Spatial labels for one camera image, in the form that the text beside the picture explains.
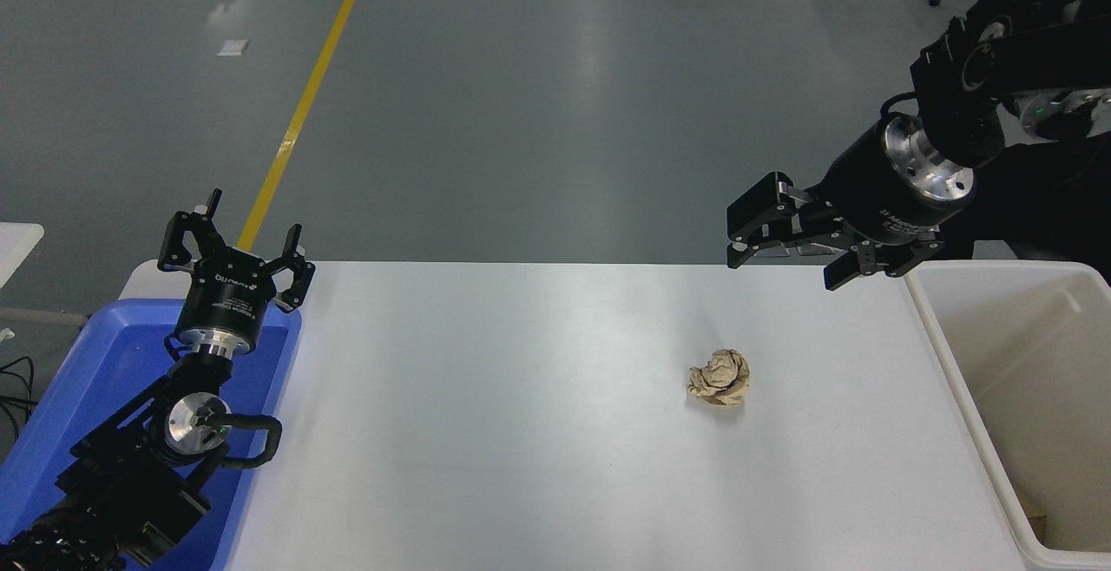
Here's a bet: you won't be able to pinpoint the person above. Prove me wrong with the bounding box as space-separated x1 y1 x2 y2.
937 133 1111 286

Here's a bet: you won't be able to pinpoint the tan paper ball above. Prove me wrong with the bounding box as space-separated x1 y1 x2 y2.
687 348 752 410

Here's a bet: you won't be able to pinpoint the large pale plastic bin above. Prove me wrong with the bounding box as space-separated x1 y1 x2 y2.
903 260 1111 571

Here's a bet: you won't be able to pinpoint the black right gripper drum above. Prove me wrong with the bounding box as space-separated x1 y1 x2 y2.
812 118 947 249

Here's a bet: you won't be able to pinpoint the black floor cables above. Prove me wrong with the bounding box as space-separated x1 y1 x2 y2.
0 356 37 433

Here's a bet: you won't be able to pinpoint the small white side table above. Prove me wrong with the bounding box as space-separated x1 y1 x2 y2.
0 222 45 290

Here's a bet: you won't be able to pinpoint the blue plastic tray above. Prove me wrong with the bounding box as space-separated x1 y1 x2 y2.
0 298 303 571

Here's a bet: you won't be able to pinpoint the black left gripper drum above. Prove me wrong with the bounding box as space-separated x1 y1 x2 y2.
176 248 278 344

